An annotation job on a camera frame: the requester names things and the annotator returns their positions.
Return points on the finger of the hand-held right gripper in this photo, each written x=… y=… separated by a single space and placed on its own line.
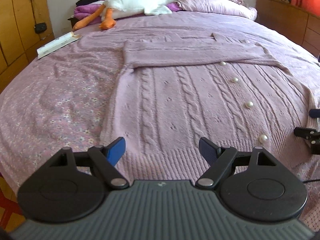
x=302 y=132
x=315 y=113

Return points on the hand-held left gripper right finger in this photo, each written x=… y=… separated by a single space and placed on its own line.
x=207 y=150

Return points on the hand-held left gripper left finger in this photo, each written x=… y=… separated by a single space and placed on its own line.
x=117 y=150

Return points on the pink knit cardigan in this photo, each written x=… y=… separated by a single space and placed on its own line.
x=175 y=100

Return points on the wooden dresser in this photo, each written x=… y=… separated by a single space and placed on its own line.
x=287 y=22

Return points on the white book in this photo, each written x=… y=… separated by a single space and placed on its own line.
x=55 y=45

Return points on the wooden nightstand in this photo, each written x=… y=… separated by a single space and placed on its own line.
x=72 y=22

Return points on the purple blanket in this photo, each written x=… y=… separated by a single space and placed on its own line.
x=82 y=11

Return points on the white goose plush toy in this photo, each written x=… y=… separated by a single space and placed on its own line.
x=130 y=3

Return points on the pink checkered pillow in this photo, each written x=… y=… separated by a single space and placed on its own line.
x=212 y=2

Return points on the wooden wardrobe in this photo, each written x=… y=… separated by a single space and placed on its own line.
x=17 y=17

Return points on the small black wall box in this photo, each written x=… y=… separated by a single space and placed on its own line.
x=40 y=28

